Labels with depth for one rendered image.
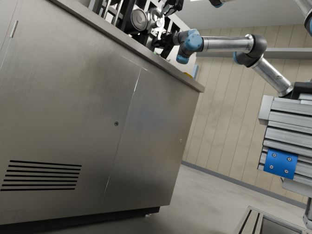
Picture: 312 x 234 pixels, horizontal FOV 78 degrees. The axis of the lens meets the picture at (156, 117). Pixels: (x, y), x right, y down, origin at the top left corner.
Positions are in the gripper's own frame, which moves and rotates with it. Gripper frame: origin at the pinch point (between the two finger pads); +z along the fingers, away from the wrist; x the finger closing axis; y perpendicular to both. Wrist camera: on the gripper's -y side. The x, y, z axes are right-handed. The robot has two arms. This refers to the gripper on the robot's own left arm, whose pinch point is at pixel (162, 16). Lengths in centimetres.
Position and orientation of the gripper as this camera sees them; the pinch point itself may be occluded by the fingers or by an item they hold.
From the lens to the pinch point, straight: 143.2
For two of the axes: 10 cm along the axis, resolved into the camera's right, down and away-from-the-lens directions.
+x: -6.9, -2.4, -6.8
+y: -2.2, -8.3, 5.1
